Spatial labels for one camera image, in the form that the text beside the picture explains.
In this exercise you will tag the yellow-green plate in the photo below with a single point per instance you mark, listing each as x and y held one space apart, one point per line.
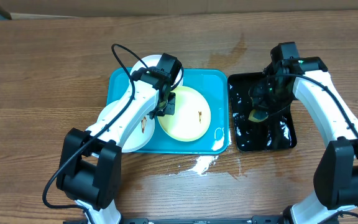
191 118

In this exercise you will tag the green yellow sponge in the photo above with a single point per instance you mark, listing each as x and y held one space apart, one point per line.
258 115

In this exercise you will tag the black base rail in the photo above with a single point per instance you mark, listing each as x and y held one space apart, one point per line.
257 219

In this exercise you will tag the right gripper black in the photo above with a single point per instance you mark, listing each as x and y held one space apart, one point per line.
260 92

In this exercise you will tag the white plate top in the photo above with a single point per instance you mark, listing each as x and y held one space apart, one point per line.
152 61

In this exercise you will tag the teal plastic tray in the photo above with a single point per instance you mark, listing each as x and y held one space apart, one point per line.
212 84

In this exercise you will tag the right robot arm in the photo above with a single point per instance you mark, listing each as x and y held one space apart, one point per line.
335 181

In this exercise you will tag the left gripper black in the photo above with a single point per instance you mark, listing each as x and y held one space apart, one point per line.
170 109

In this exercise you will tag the white plate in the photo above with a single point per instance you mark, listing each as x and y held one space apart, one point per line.
152 61
140 136

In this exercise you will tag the white plate lower left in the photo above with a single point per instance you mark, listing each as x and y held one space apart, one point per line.
140 136

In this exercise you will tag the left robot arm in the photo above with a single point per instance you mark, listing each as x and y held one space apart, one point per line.
90 165

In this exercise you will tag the black plastic tray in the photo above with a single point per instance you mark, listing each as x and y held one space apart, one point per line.
277 132

